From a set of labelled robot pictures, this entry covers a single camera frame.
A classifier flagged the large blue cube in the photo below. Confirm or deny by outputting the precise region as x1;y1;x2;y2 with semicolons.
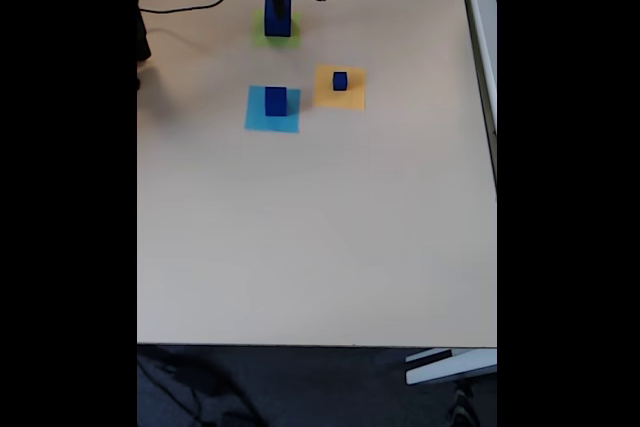
263;0;293;39

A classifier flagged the medium blue cube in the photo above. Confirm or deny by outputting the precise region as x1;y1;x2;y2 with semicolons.
264;86;289;118

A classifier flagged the green paper square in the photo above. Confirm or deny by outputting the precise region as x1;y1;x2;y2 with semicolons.
251;8;304;51

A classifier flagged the orange paper square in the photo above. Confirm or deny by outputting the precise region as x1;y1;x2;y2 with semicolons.
312;64;367;112

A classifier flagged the light blue paper square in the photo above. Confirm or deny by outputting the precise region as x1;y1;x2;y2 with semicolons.
243;85;302;135

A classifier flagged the white neighbouring table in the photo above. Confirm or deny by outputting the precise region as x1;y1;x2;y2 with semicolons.
454;0;498;203

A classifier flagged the white table foot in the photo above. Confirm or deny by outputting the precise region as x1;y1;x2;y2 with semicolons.
404;348;498;387

